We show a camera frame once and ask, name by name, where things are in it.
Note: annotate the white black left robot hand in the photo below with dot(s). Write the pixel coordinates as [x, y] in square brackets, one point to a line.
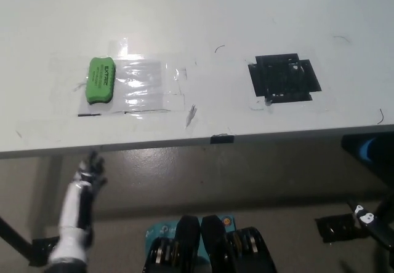
[75, 211]

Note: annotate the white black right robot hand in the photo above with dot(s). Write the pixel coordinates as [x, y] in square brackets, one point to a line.
[367, 219]

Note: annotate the green whiteboard eraser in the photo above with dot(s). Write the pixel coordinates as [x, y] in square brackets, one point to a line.
[101, 80]

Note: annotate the white table leg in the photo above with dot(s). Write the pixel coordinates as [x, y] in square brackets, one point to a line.
[50, 193]

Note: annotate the black diagonal table leg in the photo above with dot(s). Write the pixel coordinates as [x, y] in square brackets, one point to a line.
[13, 234]

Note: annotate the teal router box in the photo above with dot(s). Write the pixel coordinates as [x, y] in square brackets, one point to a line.
[161, 230]

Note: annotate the clear plastic sheet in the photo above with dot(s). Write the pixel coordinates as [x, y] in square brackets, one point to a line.
[140, 85]

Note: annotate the small black tape piece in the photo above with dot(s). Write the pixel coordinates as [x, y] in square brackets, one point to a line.
[222, 139]

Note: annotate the black tape square patch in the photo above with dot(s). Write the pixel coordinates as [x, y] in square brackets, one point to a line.
[281, 79]

